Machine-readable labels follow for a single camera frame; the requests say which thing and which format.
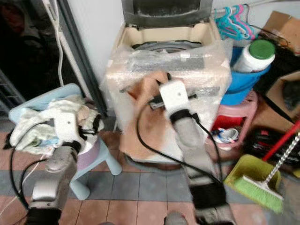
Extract peach cloth garment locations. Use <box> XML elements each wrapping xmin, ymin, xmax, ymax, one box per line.
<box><xmin>119</xmin><ymin>70</ymin><xmax>171</xmax><ymax>159</ymax></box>

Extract plastic-wrapped top-load washing machine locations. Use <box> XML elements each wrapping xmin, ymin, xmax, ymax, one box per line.
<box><xmin>104</xmin><ymin>0</ymin><xmax>233</xmax><ymax>165</ymax></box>

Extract pale crumpled clothes pile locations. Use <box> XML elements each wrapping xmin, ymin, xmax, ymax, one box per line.
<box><xmin>10</xmin><ymin>95</ymin><xmax>105</xmax><ymax>156</ymax></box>

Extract grey washing machine lid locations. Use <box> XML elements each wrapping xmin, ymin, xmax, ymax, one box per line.
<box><xmin>121</xmin><ymin>0</ymin><xmax>214</xmax><ymax>29</ymax></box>

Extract blue and pink clothes hangers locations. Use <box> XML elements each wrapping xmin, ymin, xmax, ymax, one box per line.
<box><xmin>213</xmin><ymin>4</ymin><xmax>257</xmax><ymax>41</ymax></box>

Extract light blue plastic stool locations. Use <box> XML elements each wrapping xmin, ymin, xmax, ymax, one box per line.
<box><xmin>8</xmin><ymin>83</ymin><xmax>123</xmax><ymax>201</ymax></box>

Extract blue plastic basin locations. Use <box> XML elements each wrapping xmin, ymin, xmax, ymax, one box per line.
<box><xmin>220</xmin><ymin>46</ymin><xmax>273</xmax><ymax>106</ymax></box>

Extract pink plastic stool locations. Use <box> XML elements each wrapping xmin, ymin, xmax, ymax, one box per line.
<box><xmin>210</xmin><ymin>90</ymin><xmax>259</xmax><ymax>151</ymax></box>

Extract white bottle with green cap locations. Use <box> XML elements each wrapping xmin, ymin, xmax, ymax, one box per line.
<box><xmin>234</xmin><ymin>39</ymin><xmax>277</xmax><ymax>74</ymax></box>

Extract black tool case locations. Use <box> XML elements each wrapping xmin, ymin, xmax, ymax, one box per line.
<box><xmin>245</xmin><ymin>128</ymin><xmax>300</xmax><ymax>165</ymax></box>

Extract open brown cardboard box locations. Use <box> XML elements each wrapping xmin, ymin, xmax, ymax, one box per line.
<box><xmin>264</xmin><ymin>70</ymin><xmax>300</xmax><ymax>123</ymax></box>

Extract yellow-green dustpan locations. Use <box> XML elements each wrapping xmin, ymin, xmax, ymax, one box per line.
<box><xmin>224</xmin><ymin>154</ymin><xmax>282</xmax><ymax>191</ymax></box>

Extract grey robot foot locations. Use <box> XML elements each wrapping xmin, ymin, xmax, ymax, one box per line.
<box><xmin>164</xmin><ymin>211</ymin><xmax>191</xmax><ymax>225</ymax></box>

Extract green bristle broom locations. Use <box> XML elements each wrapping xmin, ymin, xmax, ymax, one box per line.
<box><xmin>234</xmin><ymin>132</ymin><xmax>300</xmax><ymax>215</ymax></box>

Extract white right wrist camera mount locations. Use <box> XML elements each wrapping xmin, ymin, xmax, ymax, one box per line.
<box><xmin>159</xmin><ymin>79</ymin><xmax>191</xmax><ymax>113</ymax></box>

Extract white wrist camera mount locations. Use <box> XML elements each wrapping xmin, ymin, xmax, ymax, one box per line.
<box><xmin>54</xmin><ymin>111</ymin><xmax>88</xmax><ymax>143</ymax></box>
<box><xmin>159</xmin><ymin>79</ymin><xmax>191</xmax><ymax>113</ymax></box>

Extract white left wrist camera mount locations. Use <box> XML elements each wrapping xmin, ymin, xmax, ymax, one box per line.
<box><xmin>54</xmin><ymin>111</ymin><xmax>88</xmax><ymax>143</ymax></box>

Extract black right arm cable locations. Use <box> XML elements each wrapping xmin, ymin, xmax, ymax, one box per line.
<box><xmin>135</xmin><ymin>100</ymin><xmax>224</xmax><ymax>184</ymax></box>

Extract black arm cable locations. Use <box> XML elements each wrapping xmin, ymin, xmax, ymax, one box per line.
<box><xmin>8</xmin><ymin>120</ymin><xmax>58</xmax><ymax>210</ymax></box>
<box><xmin>135</xmin><ymin>100</ymin><xmax>224</xmax><ymax>184</ymax></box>

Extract dark door frame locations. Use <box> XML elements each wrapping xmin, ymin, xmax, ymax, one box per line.
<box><xmin>55</xmin><ymin>0</ymin><xmax>105</xmax><ymax>115</ymax></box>

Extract white wall cable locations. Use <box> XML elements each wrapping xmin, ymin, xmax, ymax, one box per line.
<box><xmin>41</xmin><ymin>0</ymin><xmax>64</xmax><ymax>87</ymax></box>

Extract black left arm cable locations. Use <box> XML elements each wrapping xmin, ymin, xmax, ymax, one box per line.
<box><xmin>8</xmin><ymin>120</ymin><xmax>58</xmax><ymax>210</ymax></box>

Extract red stick handle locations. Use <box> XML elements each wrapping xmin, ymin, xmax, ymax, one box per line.
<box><xmin>261</xmin><ymin>119</ymin><xmax>300</xmax><ymax>163</ymax></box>

